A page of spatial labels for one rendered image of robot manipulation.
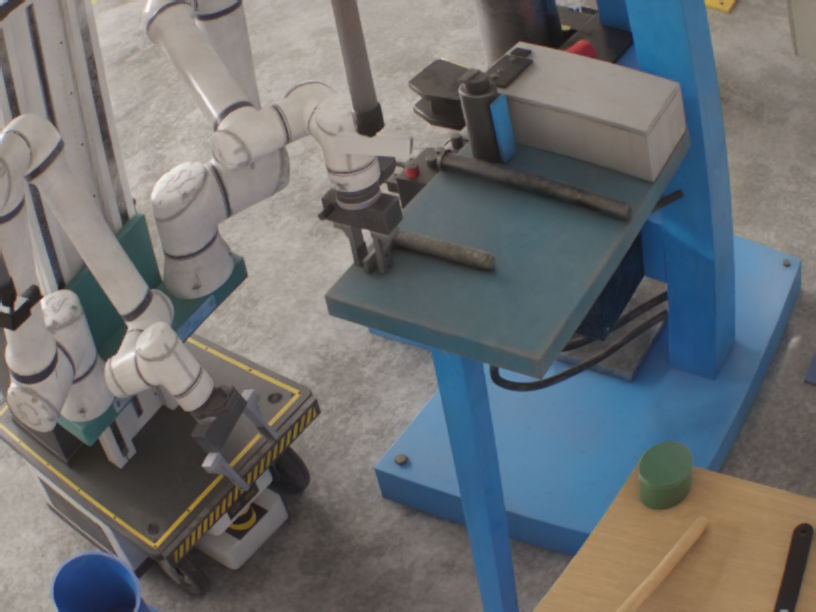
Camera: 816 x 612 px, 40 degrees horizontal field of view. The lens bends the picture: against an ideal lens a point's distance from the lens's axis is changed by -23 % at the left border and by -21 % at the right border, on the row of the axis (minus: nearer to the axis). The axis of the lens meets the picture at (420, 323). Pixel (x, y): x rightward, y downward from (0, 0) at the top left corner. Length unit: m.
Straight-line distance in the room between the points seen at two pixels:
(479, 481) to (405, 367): 1.26
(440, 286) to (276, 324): 1.71
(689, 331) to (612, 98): 0.98
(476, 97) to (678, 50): 0.57
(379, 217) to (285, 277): 1.91
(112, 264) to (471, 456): 0.79
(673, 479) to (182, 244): 1.39
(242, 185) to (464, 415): 0.82
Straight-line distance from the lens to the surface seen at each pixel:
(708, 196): 3.08
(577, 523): 3.18
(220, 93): 2.37
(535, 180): 2.52
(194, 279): 3.06
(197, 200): 2.96
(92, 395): 2.86
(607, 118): 2.54
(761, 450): 3.46
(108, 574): 3.10
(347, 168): 2.26
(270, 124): 2.30
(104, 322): 3.05
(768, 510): 2.10
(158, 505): 3.19
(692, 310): 3.35
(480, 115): 2.58
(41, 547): 3.69
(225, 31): 2.77
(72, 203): 2.45
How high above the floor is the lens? 2.58
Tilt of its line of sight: 41 degrees down
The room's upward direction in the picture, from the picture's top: 12 degrees counter-clockwise
